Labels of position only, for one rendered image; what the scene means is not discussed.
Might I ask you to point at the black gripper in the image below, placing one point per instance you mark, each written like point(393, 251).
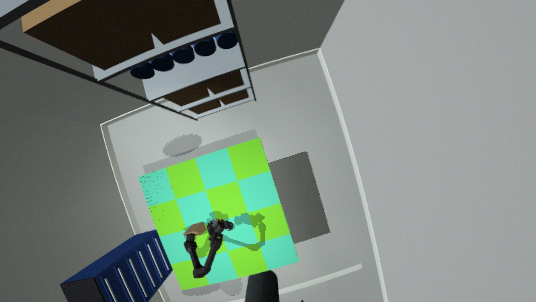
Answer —
point(210, 229)

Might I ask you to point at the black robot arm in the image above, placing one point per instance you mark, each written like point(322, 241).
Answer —
point(200, 271)

